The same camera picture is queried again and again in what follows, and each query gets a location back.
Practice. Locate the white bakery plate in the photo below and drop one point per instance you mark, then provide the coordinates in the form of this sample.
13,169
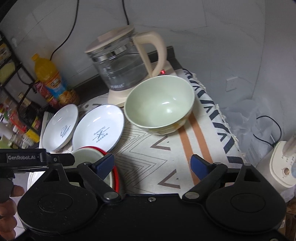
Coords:
102,127
60,128

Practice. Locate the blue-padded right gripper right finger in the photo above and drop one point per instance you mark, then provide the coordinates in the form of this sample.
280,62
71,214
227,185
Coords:
209,174

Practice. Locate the red snack cans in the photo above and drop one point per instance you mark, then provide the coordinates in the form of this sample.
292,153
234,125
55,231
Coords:
46,94

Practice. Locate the white appliance with holes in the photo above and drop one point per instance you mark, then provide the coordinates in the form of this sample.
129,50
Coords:
278,168

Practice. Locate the orange juice bottle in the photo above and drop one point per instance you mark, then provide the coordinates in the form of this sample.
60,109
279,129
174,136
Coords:
48,74

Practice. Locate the wall socket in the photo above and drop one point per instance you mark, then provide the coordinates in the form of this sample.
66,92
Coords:
231,84

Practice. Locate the cream kettle base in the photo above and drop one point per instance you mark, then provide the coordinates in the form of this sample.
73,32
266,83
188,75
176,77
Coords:
118,98

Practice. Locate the person's left hand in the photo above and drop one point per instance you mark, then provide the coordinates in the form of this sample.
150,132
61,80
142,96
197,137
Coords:
8,220

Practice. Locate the patterned table cloth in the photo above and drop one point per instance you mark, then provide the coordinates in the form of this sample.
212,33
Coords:
151,163

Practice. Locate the glass kettle cream handle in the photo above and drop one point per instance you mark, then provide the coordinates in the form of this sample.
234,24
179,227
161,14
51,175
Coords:
120,57

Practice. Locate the black wire shelf rack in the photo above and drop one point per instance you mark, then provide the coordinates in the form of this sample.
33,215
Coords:
16,84

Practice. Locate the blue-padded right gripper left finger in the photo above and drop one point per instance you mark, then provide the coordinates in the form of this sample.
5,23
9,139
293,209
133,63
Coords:
93,174

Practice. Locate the red plate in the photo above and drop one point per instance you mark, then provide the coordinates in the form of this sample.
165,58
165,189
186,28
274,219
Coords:
115,175

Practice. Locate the green bowl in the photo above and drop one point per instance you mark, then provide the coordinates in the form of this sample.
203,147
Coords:
160,105
86,154

